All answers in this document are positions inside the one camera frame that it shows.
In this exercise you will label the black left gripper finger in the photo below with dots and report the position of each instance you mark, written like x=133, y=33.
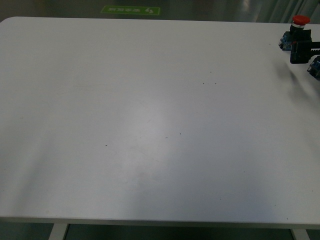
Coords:
x=303, y=48

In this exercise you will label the yellow push button switch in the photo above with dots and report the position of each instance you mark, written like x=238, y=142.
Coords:
x=314, y=68

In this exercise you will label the green floor sign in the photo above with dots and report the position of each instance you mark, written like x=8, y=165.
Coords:
x=131, y=10

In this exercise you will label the white table leg right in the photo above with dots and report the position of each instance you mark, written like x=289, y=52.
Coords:
x=299, y=234

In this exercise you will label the white table leg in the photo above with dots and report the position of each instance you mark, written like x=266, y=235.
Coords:
x=299, y=234
x=59, y=231

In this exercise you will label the white table leg left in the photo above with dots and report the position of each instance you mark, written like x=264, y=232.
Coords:
x=59, y=231

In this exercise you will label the red push button switch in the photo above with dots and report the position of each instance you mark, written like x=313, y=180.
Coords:
x=291, y=35

